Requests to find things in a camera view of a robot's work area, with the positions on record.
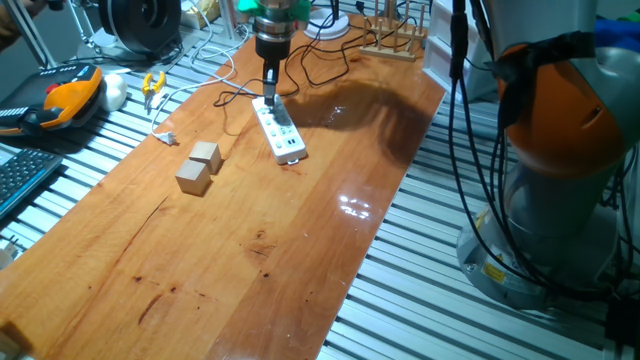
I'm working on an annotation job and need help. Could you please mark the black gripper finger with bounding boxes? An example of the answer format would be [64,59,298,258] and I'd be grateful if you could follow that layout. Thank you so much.
[261,61,272,109]
[269,61,280,109]

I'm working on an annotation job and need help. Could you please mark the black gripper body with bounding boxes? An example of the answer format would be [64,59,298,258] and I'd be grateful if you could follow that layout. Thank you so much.
[254,33,293,67]

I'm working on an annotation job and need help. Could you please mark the black power cord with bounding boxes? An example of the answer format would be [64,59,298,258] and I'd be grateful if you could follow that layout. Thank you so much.
[213,14,426,110]

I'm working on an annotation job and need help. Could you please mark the white power strip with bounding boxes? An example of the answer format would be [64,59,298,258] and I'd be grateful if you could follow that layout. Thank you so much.
[251,94,308,166]

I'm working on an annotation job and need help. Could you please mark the small white plug adapter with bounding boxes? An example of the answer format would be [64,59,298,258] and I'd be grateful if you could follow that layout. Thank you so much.
[0,235,20,271]

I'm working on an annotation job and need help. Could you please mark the white round lamp base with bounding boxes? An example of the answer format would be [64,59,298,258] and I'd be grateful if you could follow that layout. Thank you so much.
[303,7,351,41]

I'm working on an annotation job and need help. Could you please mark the yellowish plastic bag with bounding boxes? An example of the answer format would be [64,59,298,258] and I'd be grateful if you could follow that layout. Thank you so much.
[179,0,221,30]

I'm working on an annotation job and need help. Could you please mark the light wooden cube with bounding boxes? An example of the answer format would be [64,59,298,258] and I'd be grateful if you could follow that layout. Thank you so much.
[188,140,223,175]
[174,158,212,197]

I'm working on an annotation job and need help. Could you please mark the wooden peg rack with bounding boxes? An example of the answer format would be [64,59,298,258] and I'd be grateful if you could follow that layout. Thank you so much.
[358,0,428,63]

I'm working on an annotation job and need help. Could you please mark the black filament spool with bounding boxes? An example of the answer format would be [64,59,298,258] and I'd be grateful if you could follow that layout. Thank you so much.
[97,0,183,55]

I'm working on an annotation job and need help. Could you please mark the white rounded object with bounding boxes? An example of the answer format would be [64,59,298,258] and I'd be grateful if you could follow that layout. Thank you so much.
[99,73,129,112]

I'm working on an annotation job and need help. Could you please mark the white storage box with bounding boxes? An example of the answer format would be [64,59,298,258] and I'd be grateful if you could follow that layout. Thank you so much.
[422,0,496,101]

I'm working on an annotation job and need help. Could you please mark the orange wooden board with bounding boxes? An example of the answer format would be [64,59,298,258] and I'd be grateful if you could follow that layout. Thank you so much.
[0,12,447,360]

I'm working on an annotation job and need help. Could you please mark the orange black teach pendant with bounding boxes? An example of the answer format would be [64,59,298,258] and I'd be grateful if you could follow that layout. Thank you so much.
[0,62,105,137]

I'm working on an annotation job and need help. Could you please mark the black computer keyboard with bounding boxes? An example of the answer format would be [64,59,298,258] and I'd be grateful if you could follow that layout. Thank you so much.
[0,148,64,219]

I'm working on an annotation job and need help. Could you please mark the blue plastic bag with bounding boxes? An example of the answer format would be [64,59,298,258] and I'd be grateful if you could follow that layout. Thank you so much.
[594,18,640,50]

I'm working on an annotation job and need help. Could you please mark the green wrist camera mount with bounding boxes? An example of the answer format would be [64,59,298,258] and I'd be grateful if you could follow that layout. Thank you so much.
[236,0,312,24]

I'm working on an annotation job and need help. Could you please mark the aluminium frame post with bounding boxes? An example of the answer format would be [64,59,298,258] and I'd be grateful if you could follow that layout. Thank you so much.
[2,0,59,69]
[219,0,239,41]

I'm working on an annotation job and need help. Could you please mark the white cable with plug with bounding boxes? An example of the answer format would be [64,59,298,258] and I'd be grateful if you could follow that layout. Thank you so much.
[149,19,266,147]

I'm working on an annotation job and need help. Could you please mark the yellow handled pliers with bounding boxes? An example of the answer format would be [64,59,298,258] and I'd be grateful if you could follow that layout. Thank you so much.
[141,71,167,109]

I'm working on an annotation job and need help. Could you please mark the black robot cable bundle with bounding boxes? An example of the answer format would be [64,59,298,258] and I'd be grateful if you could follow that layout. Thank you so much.
[447,0,640,301]

